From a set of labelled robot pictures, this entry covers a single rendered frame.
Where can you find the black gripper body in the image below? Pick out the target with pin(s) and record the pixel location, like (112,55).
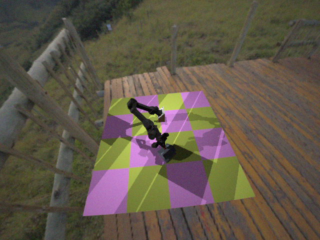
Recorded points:
(156,144)

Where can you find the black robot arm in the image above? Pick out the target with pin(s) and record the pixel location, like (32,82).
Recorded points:
(151,129)

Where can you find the grey sloped panel with hole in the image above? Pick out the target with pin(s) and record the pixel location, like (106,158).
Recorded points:
(168,153)

